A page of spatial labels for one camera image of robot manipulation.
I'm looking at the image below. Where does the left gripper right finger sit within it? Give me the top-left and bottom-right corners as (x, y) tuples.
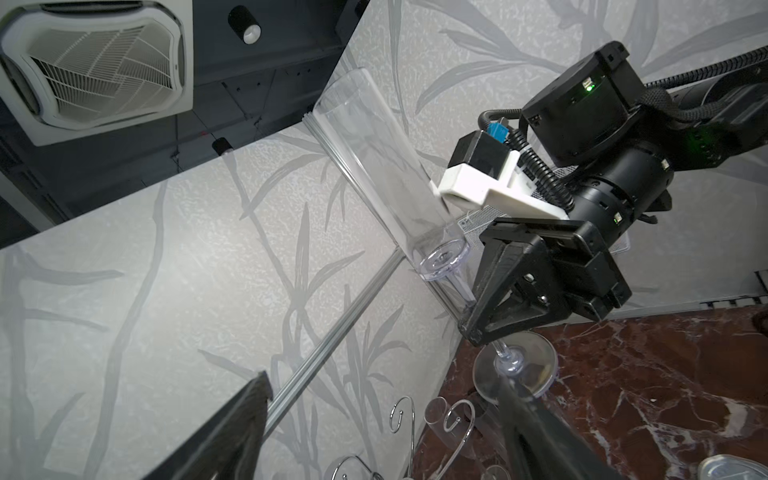
(498, 380), (622, 479)

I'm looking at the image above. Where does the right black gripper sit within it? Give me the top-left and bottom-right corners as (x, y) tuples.
(458, 217), (632, 346)

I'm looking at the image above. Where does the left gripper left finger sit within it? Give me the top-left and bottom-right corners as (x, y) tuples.
(146, 371), (273, 479)

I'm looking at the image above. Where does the clear flute glass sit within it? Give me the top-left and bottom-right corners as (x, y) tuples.
(305, 68), (558, 404)

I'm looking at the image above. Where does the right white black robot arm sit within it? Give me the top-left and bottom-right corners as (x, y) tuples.
(439, 41), (767, 345)

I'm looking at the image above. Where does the black ceiling spotlight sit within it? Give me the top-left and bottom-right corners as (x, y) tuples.
(227, 5), (262, 45)
(212, 137), (234, 156)

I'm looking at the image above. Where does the white ceiling air vent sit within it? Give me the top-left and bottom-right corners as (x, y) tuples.
(1, 1), (194, 146)

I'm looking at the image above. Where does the aluminium frame crossbar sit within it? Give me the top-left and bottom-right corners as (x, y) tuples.
(264, 248), (405, 438)

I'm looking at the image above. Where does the white wire mesh basket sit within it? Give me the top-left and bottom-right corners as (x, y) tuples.
(458, 206), (631, 255)

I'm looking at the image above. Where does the silver wire wine glass rack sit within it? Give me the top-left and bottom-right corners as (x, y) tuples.
(326, 394), (478, 480)

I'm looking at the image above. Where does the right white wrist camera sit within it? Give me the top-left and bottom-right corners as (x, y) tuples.
(437, 122), (568, 220)

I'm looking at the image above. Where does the right black arm cable conduit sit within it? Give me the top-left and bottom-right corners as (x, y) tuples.
(476, 43), (768, 214)

